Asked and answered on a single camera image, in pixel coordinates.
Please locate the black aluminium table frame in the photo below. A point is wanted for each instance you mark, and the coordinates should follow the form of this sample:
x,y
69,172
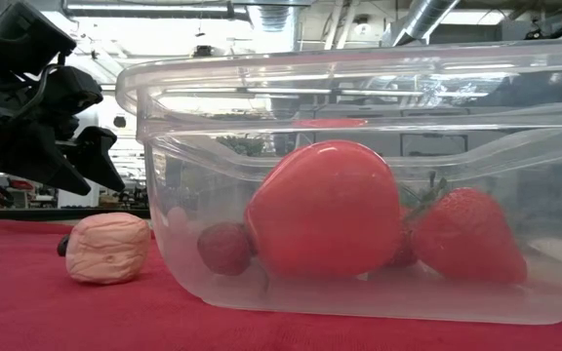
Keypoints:
x,y
115,213

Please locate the small white card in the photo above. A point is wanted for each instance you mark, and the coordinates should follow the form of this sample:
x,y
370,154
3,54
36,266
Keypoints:
x,y
559,251

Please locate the red toy cherry with stem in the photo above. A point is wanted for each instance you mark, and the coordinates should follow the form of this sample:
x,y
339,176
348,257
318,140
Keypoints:
x,y
223,248

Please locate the small red toy strawberry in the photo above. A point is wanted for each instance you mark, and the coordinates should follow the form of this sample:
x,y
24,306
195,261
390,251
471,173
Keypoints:
x,y
406,248

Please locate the red cloth mat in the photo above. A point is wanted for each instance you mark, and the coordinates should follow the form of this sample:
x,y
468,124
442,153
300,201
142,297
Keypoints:
x,y
115,322

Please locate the pink wrinkled toy fruit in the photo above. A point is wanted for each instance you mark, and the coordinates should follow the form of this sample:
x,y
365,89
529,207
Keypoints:
x,y
108,248

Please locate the black round ceiling speaker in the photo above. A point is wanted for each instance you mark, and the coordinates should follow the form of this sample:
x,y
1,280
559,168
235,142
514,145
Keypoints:
x,y
119,122

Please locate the small pink toy peach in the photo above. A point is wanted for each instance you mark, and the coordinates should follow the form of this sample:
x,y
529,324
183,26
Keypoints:
x,y
177,217

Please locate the red toy bell pepper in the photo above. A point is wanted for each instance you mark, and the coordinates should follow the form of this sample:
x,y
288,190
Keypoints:
x,y
325,209

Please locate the green succulent in patterned pot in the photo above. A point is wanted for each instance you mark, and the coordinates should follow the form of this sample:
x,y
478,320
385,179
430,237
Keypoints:
x,y
239,145

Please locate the smooth silver air duct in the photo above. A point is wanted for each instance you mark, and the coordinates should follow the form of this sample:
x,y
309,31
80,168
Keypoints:
x,y
420,19

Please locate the large red toy strawberry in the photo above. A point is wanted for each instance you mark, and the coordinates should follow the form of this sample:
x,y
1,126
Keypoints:
x,y
471,239

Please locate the corrugated silver air duct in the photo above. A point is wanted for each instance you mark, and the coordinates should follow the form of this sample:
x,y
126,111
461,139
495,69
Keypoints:
x,y
273,19

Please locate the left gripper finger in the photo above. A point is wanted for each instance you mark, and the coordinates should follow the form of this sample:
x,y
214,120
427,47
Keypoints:
x,y
42,156
98,156

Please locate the clear plastic tupperware container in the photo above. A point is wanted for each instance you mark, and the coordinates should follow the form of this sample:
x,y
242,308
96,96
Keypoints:
x,y
310,304

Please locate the dark toy blueberry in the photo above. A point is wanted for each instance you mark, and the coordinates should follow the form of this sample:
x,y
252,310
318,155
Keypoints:
x,y
62,245

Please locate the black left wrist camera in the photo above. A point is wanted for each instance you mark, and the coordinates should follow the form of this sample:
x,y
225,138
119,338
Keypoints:
x,y
22,31

